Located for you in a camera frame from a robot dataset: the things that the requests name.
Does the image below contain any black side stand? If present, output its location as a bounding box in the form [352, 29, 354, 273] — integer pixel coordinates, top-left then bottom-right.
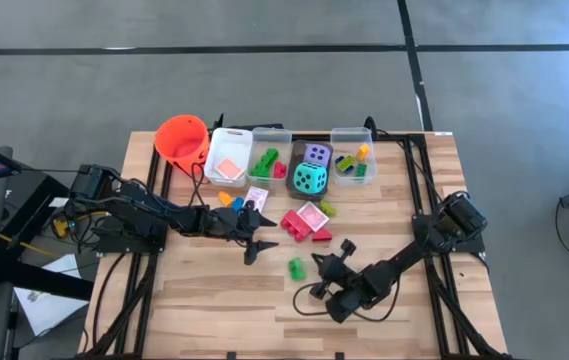
[0, 144, 96, 360]

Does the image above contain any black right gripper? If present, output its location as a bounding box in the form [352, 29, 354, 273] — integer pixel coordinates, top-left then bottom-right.
[308, 238, 380, 324]

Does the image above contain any clear plastic bin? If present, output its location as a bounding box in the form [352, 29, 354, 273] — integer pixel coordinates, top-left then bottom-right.
[246, 126, 293, 189]
[329, 126, 378, 188]

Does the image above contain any yellow electronic device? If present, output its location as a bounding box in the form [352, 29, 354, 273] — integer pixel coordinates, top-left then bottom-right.
[52, 215, 79, 239]

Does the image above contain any large red multi-stud block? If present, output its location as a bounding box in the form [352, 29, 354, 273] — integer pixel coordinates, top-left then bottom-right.
[280, 209, 314, 243]

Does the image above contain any teal foam die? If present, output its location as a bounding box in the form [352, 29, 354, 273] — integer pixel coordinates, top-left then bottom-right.
[292, 160, 329, 195]

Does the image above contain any long green four-stud block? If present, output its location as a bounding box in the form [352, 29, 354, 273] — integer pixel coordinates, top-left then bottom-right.
[258, 147, 280, 171]

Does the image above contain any white paper sheet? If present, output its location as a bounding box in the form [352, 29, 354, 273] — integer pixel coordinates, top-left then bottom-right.
[13, 253, 90, 337]

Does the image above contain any playing card box red back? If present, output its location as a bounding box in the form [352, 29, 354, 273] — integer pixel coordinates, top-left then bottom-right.
[296, 200, 331, 233]

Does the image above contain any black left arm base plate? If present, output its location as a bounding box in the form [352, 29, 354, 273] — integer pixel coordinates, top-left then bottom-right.
[94, 219, 169, 255]

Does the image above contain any playing card box red print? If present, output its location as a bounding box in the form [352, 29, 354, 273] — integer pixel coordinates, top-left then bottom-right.
[213, 157, 245, 181]

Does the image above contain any white plastic bin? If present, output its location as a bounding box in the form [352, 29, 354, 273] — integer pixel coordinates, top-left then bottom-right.
[202, 127, 254, 188]

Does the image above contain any black aluminium rig frame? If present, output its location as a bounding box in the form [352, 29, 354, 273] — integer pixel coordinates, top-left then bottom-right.
[77, 119, 515, 360]

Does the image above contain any purple foam die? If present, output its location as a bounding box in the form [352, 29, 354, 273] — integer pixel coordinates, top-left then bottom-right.
[303, 143, 332, 169]

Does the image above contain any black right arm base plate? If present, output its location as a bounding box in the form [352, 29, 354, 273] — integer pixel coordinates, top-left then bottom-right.
[411, 213, 486, 255]

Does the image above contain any playing card box pink print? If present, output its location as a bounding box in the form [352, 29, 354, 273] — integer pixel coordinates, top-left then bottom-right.
[242, 185, 270, 214]

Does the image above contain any blue small brick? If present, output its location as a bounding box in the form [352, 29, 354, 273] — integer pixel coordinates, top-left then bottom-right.
[334, 154, 355, 175]

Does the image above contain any grey plastic bin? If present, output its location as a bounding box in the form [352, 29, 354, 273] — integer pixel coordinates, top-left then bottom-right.
[285, 138, 335, 202]

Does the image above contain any orange pumpkin bucket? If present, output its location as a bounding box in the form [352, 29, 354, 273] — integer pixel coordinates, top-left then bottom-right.
[153, 114, 213, 187]

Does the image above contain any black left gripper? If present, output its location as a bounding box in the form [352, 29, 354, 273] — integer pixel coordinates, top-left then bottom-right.
[208, 199, 280, 267]

